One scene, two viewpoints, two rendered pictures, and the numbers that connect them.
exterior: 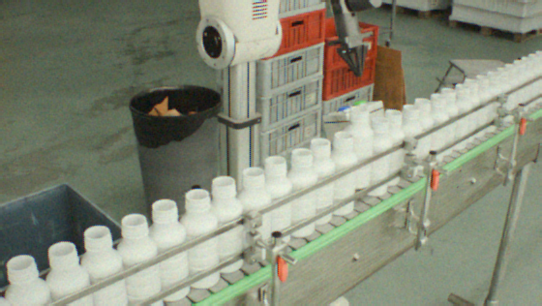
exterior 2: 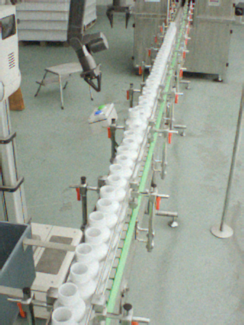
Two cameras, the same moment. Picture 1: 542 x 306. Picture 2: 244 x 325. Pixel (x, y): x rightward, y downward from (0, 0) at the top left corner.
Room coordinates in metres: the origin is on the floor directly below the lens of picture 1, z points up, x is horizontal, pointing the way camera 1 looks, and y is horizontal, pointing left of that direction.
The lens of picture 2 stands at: (0.03, 0.65, 1.72)
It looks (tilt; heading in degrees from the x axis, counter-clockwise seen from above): 29 degrees down; 325
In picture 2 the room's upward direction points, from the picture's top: 1 degrees clockwise
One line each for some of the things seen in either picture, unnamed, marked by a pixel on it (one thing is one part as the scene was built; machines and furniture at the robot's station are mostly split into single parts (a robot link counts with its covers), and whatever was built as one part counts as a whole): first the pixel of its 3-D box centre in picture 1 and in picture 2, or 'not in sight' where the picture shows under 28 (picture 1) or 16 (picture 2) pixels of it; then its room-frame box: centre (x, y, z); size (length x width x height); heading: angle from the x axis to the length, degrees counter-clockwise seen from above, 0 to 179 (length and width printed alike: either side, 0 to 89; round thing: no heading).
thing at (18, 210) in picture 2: not in sight; (12, 213); (1.72, 0.13, 0.49); 0.13 x 0.13 x 0.40; 45
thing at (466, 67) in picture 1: (473, 86); (62, 82); (4.32, -1.50, 0.21); 0.61 x 0.47 x 0.41; 8
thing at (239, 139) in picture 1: (239, 171); (6, 171); (1.72, 0.13, 0.74); 0.11 x 0.11 x 0.40; 45
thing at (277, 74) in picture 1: (271, 62); not in sight; (3.61, 0.07, 0.55); 0.61 x 0.41 x 0.22; 142
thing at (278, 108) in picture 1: (270, 95); not in sight; (3.61, 0.07, 0.33); 0.61 x 0.41 x 0.22; 141
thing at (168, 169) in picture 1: (178, 159); not in sight; (2.66, 0.51, 0.32); 0.45 x 0.45 x 0.64
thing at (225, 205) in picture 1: (225, 225); (115, 192); (0.85, 0.09, 1.08); 0.06 x 0.06 x 0.17
